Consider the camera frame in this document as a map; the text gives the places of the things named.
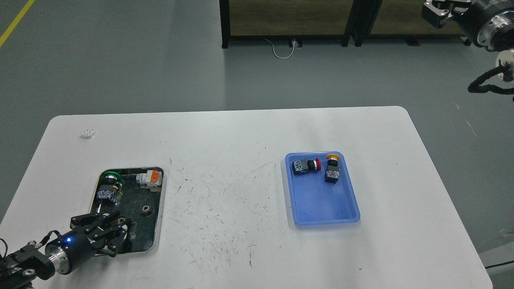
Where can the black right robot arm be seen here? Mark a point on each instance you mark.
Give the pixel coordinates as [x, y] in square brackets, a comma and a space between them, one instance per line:
[487, 24]

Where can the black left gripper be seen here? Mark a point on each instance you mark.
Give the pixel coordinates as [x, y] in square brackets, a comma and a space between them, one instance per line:
[73, 249]

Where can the orange white connector block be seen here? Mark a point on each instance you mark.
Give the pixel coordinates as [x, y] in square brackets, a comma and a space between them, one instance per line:
[152, 179]

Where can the small white plastic clip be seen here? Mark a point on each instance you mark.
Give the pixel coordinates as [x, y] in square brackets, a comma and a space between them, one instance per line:
[88, 134]

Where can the red push button switch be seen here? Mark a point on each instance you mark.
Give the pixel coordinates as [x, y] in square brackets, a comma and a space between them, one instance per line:
[304, 166]

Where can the left wooden cabinet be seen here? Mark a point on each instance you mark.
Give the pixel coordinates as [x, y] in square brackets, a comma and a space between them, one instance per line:
[300, 20]

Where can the green push button switch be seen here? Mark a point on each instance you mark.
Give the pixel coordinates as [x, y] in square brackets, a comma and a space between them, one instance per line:
[109, 191]

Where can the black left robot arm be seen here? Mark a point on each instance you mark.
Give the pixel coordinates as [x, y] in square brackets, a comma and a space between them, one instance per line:
[21, 267]

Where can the stainless steel tray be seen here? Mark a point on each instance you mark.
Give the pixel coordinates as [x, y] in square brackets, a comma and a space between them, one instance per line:
[134, 197]

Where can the wooden cabinet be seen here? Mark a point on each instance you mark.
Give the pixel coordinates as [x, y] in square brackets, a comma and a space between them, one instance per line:
[300, 20]
[399, 19]

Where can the blue plastic tray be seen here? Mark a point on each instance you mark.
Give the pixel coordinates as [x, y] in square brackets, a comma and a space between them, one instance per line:
[315, 202]

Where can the right wooden cabinet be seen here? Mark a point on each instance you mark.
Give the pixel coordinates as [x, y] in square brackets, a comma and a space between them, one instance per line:
[399, 19]

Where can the yellow push button switch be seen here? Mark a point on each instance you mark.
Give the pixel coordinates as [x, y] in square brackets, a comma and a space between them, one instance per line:
[333, 170]

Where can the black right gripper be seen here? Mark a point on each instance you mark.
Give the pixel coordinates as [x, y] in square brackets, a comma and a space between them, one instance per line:
[438, 13]

